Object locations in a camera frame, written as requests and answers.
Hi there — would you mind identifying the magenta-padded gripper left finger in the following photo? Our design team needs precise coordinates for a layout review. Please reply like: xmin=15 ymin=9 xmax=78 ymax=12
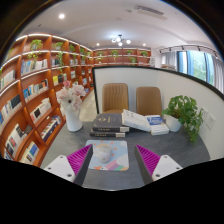
xmin=43 ymin=144 xmax=94 ymax=187

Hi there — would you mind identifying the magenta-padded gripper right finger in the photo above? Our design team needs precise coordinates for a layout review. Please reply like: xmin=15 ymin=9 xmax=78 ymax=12
xmin=134 ymin=144 xmax=184 ymax=185

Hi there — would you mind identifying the pastel cartoon print mouse pad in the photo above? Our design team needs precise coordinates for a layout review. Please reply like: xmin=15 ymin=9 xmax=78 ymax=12
xmin=85 ymin=139 xmax=130 ymax=172

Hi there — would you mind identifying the white book with blue cover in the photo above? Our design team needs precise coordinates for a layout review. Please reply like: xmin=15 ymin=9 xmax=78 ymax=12
xmin=145 ymin=114 xmax=170 ymax=136

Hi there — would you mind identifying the white vase with pink flowers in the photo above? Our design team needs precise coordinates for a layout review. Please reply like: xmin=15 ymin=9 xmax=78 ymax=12
xmin=55 ymin=80 xmax=87 ymax=133

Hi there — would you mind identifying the thick white book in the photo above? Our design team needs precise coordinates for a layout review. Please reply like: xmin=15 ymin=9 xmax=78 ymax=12
xmin=121 ymin=108 xmax=153 ymax=133

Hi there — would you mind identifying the thin dark hardcover book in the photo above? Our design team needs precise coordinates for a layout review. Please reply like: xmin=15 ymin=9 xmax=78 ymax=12
xmin=89 ymin=129 xmax=127 ymax=138

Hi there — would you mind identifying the green plant in white pot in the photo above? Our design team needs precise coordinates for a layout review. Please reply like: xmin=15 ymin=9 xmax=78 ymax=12
xmin=161 ymin=95 xmax=204 ymax=144

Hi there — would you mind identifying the thick dark hardcover book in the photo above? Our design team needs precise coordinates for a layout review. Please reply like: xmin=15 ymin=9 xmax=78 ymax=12
xmin=92 ymin=112 xmax=130 ymax=133

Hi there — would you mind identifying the tan padded chair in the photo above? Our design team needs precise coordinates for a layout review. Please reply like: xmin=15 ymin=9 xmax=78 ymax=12
xmin=101 ymin=82 xmax=130 ymax=115
xmin=135 ymin=86 xmax=163 ymax=117

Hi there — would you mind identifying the orange wooden bookshelf unit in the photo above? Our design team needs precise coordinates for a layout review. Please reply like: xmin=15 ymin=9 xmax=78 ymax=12
xmin=0 ymin=32 xmax=153 ymax=168

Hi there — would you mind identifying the ceiling chandelier lamp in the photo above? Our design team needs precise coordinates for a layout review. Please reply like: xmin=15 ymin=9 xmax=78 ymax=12
xmin=110 ymin=34 xmax=132 ymax=47

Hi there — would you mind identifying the white ceiling air vent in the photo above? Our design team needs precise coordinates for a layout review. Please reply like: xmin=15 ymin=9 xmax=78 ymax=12
xmin=134 ymin=4 xmax=168 ymax=21

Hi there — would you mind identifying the white wall socket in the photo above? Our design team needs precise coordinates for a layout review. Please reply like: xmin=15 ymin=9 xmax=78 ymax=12
xmin=205 ymin=113 xmax=216 ymax=131
xmin=199 ymin=107 xmax=209 ymax=123

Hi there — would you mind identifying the glass window with dark frame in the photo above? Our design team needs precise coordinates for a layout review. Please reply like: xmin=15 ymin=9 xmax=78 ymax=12
xmin=159 ymin=44 xmax=224 ymax=94

